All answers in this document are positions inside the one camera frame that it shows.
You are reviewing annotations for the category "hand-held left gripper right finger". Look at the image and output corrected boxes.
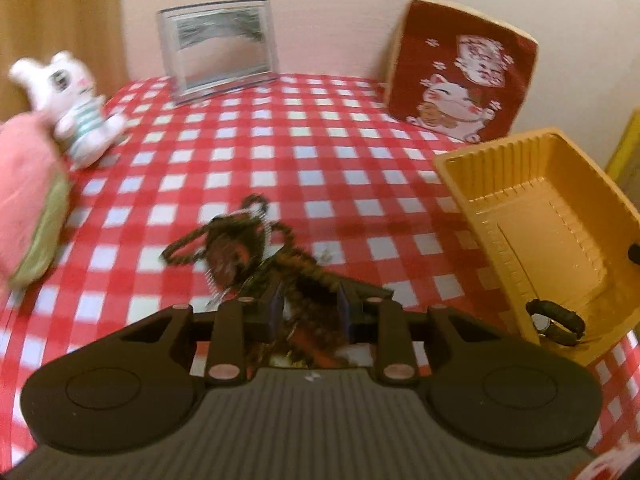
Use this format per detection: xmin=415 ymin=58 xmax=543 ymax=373
xmin=336 ymin=282 xmax=506 ymax=387

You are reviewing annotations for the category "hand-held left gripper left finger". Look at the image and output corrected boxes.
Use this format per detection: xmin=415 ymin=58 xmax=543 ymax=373
xmin=117 ymin=280 xmax=286 ymax=386

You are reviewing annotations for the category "dark bead necklace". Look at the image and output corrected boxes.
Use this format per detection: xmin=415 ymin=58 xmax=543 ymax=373
xmin=250 ymin=237 xmax=353 ymax=368

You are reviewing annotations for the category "dark bead bracelet white cord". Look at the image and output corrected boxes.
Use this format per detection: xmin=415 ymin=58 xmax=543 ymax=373
xmin=159 ymin=194 xmax=296 ymax=306

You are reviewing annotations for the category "orange plastic tray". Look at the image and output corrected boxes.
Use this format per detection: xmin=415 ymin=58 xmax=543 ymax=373
xmin=433 ymin=129 xmax=640 ymax=367

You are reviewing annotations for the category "black wristwatch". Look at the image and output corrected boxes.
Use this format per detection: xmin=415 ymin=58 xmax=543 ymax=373
xmin=525 ymin=298 xmax=587 ymax=347

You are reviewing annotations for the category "yellow padded strip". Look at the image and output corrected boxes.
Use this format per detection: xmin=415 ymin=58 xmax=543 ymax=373
xmin=604 ymin=109 xmax=640 ymax=187

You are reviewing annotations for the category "red checkered tablecloth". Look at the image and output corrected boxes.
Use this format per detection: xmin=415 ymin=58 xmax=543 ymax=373
xmin=0 ymin=72 xmax=640 ymax=467

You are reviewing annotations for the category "red lucky cat cushion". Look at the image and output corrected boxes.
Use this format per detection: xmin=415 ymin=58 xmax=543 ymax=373
xmin=382 ymin=0 xmax=540 ymax=145

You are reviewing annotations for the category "white plush toy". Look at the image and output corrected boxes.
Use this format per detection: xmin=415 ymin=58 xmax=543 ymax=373
xmin=9 ymin=50 xmax=132 ymax=171

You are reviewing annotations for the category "brown wooden panel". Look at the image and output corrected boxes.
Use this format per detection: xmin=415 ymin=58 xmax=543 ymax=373
xmin=0 ymin=0 xmax=129 ymax=123

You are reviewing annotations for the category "clear sand picture frame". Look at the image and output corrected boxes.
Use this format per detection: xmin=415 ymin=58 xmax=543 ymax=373
xmin=156 ymin=0 xmax=281 ymax=107

